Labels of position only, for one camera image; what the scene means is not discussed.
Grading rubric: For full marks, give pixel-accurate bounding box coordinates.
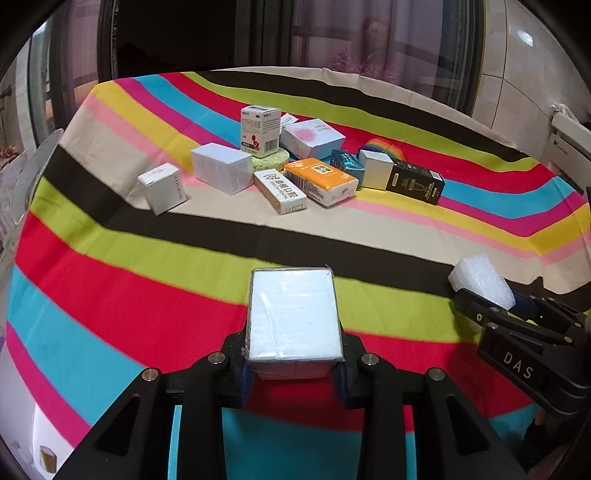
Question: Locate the white box pink print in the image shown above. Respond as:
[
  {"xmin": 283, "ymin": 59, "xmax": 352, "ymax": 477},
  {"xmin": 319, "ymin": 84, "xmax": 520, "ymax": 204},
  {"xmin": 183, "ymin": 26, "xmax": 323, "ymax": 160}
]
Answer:
[{"xmin": 280, "ymin": 119, "xmax": 346, "ymax": 162}]

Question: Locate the shiny teal box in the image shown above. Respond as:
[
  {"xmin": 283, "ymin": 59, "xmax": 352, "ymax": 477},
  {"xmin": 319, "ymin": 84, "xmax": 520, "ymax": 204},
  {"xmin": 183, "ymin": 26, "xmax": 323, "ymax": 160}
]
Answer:
[{"xmin": 331, "ymin": 148, "xmax": 367, "ymax": 181}]

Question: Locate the large plain white box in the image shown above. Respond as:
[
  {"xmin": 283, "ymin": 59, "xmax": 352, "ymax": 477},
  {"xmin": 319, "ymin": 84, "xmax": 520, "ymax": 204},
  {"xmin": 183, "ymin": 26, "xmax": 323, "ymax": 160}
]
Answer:
[{"xmin": 191, "ymin": 143, "xmax": 254, "ymax": 195}]

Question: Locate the yellow-green round sponge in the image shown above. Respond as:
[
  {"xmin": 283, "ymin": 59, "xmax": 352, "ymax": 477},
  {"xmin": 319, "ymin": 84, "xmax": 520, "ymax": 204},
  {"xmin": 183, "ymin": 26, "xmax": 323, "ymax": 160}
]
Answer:
[{"xmin": 252, "ymin": 147, "xmax": 291, "ymax": 173}]

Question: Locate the orange tissue packet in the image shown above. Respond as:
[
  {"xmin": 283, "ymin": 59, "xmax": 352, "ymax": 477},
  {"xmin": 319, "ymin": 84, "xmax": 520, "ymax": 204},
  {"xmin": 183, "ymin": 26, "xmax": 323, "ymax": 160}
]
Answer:
[{"xmin": 283, "ymin": 158, "xmax": 360, "ymax": 208}]

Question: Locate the colourful striped blanket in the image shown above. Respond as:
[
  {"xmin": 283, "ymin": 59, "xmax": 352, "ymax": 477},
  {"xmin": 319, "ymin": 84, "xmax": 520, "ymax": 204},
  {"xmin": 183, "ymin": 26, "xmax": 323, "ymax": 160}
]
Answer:
[{"xmin": 0, "ymin": 68, "xmax": 591, "ymax": 480}]

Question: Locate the white cube box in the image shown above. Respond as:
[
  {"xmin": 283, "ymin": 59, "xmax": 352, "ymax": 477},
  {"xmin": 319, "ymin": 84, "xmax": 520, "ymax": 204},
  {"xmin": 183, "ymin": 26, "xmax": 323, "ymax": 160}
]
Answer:
[{"xmin": 358, "ymin": 150, "xmax": 394, "ymax": 191}]

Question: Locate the white foam block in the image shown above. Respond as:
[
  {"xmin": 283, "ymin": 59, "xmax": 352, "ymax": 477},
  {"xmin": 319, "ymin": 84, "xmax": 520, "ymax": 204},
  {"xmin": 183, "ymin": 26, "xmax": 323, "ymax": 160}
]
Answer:
[{"xmin": 449, "ymin": 253, "xmax": 516, "ymax": 311}]

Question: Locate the white medicine box blue print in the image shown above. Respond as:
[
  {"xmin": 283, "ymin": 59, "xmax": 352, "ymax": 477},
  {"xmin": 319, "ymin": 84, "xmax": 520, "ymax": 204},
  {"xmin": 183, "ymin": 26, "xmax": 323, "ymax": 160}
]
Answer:
[{"xmin": 239, "ymin": 105, "xmax": 282, "ymax": 156}]

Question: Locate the long white orange box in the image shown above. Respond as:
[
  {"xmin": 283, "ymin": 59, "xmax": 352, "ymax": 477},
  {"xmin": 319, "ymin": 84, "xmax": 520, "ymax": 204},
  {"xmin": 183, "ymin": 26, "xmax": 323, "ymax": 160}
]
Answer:
[{"xmin": 253, "ymin": 169, "xmax": 308, "ymax": 216}]

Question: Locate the white carton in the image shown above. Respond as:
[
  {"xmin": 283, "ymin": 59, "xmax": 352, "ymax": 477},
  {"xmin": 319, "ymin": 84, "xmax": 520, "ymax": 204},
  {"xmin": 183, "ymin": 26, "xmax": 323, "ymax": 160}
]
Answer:
[{"xmin": 541, "ymin": 104, "xmax": 591, "ymax": 177}]

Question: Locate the rainbow striped band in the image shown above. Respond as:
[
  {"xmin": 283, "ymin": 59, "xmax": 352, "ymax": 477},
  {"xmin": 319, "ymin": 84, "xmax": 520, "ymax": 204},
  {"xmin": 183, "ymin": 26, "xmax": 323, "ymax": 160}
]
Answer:
[{"xmin": 359, "ymin": 137, "xmax": 407, "ymax": 162}]

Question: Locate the black box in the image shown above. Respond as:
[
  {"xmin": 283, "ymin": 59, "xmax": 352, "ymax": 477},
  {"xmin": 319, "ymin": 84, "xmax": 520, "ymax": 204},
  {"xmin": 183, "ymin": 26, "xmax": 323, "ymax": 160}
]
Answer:
[{"xmin": 385, "ymin": 159, "xmax": 446, "ymax": 206}]

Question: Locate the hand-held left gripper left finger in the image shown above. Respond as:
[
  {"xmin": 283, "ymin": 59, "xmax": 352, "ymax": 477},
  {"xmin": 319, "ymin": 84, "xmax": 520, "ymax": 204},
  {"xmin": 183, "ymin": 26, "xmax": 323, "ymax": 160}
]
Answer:
[{"xmin": 55, "ymin": 332, "xmax": 253, "ymax": 480}]

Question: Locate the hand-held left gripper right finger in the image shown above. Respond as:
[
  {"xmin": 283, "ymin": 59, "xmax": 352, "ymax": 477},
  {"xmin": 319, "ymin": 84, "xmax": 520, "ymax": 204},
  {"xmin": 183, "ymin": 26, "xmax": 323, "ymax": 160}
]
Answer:
[{"xmin": 332, "ymin": 333, "xmax": 532, "ymax": 480}]

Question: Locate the sheer purple curtain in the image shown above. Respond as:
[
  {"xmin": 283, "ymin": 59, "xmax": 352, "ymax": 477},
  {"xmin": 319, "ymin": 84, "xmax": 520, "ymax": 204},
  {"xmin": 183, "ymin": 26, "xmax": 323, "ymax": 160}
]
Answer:
[{"xmin": 256, "ymin": 0, "xmax": 467, "ymax": 95}]

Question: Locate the small white box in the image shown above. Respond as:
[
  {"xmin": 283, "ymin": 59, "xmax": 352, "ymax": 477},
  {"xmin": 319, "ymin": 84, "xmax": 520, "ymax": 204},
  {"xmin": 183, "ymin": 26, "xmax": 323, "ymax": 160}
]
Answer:
[{"xmin": 137, "ymin": 163, "xmax": 189, "ymax": 217}]

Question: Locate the small brown cardboard box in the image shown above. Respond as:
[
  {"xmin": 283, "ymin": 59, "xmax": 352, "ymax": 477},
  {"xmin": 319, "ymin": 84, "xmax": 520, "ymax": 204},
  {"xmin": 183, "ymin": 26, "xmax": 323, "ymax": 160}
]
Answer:
[{"xmin": 39, "ymin": 445, "xmax": 59, "ymax": 474}]

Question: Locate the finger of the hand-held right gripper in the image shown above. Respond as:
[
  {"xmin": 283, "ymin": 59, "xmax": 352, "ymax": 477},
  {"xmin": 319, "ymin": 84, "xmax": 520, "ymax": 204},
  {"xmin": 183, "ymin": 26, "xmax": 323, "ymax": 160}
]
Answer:
[
  {"xmin": 508, "ymin": 291, "xmax": 591, "ymax": 344},
  {"xmin": 445, "ymin": 275, "xmax": 509, "ymax": 334}
]

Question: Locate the white fan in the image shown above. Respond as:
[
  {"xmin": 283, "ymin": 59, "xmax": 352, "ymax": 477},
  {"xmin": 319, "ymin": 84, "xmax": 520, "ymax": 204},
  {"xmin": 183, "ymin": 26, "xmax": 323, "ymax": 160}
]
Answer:
[{"xmin": 0, "ymin": 128, "xmax": 66, "ymax": 224}]

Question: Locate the white tissue pack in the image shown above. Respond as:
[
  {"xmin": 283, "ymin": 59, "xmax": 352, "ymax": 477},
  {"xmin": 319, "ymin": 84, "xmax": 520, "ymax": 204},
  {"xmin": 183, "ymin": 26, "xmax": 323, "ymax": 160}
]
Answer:
[{"xmin": 247, "ymin": 266, "xmax": 346, "ymax": 382}]

